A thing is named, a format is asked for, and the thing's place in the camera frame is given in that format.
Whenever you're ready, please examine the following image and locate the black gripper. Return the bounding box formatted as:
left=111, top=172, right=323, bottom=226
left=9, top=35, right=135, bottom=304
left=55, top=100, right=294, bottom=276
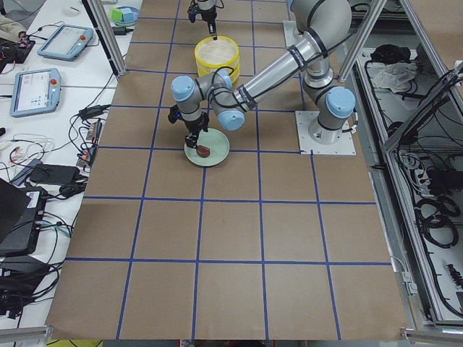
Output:
left=184, top=112, right=209, bottom=150
left=187, top=0, right=217, bottom=40

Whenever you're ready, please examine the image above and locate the brown bun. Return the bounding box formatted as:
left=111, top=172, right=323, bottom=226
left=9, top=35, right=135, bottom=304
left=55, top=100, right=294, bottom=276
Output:
left=196, top=145, right=211, bottom=158

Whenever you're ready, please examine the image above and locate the yellow bamboo steamer layer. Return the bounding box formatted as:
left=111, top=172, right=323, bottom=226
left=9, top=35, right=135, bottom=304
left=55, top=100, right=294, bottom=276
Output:
left=194, top=35, right=239, bottom=72
left=197, top=65, right=239, bottom=84

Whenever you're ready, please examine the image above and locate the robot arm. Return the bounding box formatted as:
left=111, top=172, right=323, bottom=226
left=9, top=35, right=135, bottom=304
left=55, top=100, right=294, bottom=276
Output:
left=168, top=0, right=355, bottom=149
left=187, top=0, right=218, bottom=40

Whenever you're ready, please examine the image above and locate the light green plate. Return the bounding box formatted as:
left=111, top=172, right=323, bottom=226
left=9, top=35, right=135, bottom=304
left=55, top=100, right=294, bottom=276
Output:
left=184, top=128, right=230, bottom=167

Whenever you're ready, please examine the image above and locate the blue plate on desk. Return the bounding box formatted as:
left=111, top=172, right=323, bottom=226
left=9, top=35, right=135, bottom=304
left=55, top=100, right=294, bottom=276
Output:
left=109, top=6, right=140, bottom=27

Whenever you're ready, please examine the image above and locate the far teach pendant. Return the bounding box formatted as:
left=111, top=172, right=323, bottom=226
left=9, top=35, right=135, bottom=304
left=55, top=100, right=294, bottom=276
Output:
left=38, top=25, right=93, bottom=61

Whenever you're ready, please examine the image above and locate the teach pendant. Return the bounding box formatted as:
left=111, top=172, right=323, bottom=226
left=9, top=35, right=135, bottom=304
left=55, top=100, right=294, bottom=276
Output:
left=9, top=68, right=61, bottom=118
left=38, top=25, right=93, bottom=61

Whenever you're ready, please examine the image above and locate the near teach pendant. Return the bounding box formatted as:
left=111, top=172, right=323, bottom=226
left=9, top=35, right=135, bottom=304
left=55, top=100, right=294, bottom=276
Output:
left=9, top=68, right=61, bottom=118

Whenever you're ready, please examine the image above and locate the black laptop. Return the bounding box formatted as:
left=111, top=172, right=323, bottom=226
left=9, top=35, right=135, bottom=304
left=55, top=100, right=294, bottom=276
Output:
left=1, top=179, right=47, bottom=257

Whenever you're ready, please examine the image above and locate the aluminium frame post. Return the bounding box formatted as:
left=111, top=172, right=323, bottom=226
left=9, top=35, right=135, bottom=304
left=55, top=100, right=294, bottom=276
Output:
left=82, top=0, right=127, bottom=79

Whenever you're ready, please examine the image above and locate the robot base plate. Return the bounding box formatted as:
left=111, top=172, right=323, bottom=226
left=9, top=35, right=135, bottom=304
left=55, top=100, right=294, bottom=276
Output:
left=295, top=111, right=357, bottom=156

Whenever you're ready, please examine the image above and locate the aluminium side frame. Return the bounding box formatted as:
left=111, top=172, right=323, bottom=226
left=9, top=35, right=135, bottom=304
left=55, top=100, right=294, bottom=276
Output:
left=340, top=1, right=462, bottom=333

